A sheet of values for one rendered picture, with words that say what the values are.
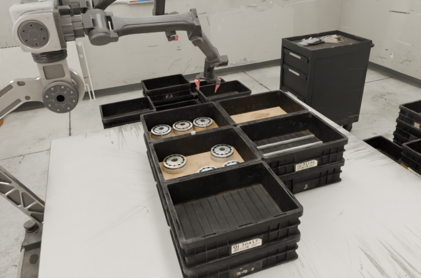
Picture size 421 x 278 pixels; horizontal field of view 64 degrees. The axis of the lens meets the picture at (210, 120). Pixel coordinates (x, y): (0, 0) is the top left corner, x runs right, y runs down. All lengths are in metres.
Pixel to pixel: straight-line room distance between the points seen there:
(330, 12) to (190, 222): 4.76
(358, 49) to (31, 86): 2.47
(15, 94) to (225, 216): 1.04
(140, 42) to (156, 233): 3.37
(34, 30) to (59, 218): 0.77
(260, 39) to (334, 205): 3.78
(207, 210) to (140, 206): 0.37
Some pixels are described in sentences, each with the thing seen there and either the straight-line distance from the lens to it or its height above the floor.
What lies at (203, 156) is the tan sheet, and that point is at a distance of 1.54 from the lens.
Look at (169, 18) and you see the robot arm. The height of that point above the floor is 1.44.
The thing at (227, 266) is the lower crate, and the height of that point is 0.77.
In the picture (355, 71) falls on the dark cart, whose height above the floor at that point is 0.65.
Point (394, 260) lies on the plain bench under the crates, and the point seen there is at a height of 0.70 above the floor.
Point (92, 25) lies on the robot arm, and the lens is 1.25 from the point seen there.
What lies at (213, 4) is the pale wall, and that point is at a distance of 4.66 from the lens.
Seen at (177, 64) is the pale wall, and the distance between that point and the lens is 4.66.
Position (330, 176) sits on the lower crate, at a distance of 1.60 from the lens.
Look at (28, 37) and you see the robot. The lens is 1.26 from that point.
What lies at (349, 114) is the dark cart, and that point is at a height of 0.23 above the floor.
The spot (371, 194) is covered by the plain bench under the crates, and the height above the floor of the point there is 0.70.
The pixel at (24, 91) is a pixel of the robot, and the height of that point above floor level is 1.15.
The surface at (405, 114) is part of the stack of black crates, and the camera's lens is 2.76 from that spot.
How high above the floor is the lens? 1.68
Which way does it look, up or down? 27 degrees down
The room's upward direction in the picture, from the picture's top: 3 degrees counter-clockwise
